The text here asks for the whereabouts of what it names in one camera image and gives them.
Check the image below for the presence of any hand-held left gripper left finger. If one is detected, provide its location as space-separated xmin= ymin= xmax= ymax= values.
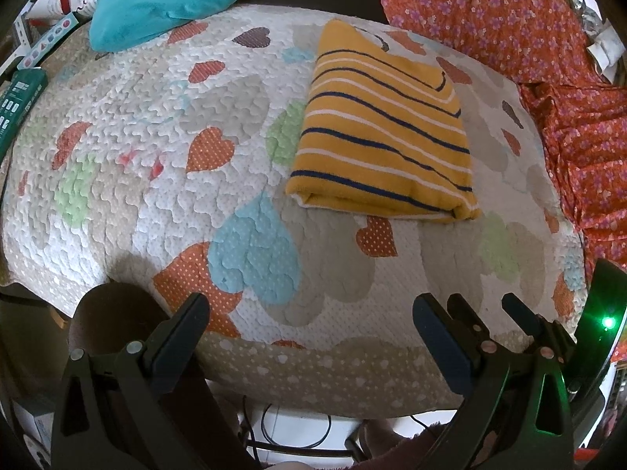
xmin=51 ymin=293 xmax=256 ymax=470

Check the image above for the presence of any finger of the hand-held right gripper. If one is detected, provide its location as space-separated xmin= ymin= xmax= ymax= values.
xmin=502 ymin=292 xmax=576 ymax=353
xmin=447 ymin=293 xmax=493 ymax=349

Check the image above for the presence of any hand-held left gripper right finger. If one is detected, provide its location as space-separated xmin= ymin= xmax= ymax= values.
xmin=413 ymin=294 xmax=575 ymax=470

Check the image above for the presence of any yellow striped shirt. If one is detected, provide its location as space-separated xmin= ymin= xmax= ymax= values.
xmin=285 ymin=18 xmax=483 ymax=225

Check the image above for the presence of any white box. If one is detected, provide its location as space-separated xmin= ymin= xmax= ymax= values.
xmin=9 ymin=399 xmax=56 ymax=456

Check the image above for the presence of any heart print quilt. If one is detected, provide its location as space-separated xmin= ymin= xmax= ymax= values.
xmin=0 ymin=4 xmax=589 ymax=413

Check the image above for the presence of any green cardboard box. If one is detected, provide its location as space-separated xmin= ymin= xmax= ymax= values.
xmin=0 ymin=69 xmax=50 ymax=158

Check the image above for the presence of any orange floral cloth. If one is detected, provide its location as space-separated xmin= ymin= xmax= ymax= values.
xmin=367 ymin=0 xmax=627 ymax=277

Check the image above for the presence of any long box with shapes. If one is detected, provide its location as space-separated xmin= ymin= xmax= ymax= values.
xmin=16 ymin=11 xmax=80 ymax=70

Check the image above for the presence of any teal cloth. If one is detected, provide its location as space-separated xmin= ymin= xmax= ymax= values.
xmin=89 ymin=0 xmax=249 ymax=53

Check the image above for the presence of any black cable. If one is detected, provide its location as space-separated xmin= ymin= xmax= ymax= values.
xmin=239 ymin=401 xmax=444 ymax=454

